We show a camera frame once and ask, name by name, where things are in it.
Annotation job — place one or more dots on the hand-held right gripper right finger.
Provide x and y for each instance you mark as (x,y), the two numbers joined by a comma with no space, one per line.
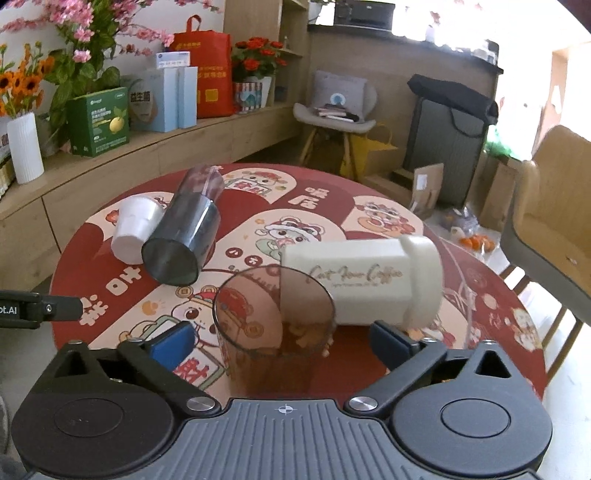
(388,342)

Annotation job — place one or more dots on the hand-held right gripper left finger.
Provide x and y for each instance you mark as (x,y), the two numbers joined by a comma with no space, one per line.
(171,345)

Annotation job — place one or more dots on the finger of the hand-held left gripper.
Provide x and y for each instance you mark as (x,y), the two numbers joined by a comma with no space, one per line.
(62,308)

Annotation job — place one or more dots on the cream lidded coffee cup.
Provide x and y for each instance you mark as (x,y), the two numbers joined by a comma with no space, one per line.
(360,277)

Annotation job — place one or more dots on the amber translucent plastic cup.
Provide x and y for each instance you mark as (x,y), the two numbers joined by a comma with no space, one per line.
(272,362)

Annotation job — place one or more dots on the white paper cup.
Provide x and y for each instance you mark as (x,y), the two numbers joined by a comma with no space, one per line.
(134,226)

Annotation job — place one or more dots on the dark translucent tumbler cup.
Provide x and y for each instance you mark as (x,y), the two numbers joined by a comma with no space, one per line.
(184,230)

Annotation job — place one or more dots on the oranges in plastic bag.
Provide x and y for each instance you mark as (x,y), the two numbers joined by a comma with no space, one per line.
(478,242)

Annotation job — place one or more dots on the round red patterned table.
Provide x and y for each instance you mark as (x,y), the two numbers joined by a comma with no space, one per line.
(318,217)

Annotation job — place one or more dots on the white ribbed vase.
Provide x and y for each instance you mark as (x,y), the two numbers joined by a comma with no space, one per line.
(25,147)

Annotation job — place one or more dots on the small cardboard box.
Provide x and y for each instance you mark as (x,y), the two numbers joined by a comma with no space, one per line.
(427,184)

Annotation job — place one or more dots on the wooden bench cabinet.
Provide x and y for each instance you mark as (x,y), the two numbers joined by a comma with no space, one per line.
(138,161)

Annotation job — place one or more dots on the brown paper bag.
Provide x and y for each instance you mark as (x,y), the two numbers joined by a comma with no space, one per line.
(501,194)

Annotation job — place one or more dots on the green product box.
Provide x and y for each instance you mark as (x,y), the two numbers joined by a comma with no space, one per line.
(98,122)

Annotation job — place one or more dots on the yellow paper bag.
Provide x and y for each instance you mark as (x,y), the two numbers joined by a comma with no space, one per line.
(364,154)

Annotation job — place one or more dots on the beige armchair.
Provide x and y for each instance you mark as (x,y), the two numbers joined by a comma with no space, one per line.
(549,207)

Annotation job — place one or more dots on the grey bag with black flap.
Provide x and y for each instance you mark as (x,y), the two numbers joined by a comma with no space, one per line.
(443,138)

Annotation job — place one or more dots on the grey shell chair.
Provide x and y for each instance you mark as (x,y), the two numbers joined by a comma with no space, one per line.
(323,127)

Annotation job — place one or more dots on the orange sunflower bouquet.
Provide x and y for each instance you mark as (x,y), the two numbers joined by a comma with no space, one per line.
(23,83)

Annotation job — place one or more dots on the light blue tall box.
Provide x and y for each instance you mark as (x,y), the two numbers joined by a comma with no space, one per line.
(161,101)

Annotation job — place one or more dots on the white tall box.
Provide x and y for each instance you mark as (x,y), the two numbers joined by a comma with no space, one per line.
(188,97)

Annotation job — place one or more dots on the grey cushion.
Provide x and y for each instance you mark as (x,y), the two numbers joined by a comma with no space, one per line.
(341,90)

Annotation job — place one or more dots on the small blue white box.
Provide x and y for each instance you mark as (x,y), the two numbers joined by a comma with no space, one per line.
(173,60)

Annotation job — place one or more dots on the pink blossom plant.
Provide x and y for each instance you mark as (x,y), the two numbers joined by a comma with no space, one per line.
(83,34)

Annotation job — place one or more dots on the red tote bag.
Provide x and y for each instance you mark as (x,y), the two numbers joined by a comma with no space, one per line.
(210,69)

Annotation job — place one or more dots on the wooden counter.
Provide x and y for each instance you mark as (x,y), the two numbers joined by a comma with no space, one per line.
(397,50)

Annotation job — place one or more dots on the potted red flowers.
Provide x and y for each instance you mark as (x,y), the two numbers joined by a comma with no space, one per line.
(254,64)

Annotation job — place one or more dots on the black printer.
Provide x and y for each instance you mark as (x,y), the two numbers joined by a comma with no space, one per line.
(362,11)

